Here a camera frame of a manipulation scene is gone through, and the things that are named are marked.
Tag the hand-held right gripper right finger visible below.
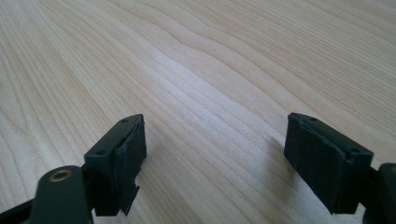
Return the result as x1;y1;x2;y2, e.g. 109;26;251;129
283;112;375;216

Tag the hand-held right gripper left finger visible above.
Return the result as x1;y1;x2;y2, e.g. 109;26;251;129
83;113;148;217

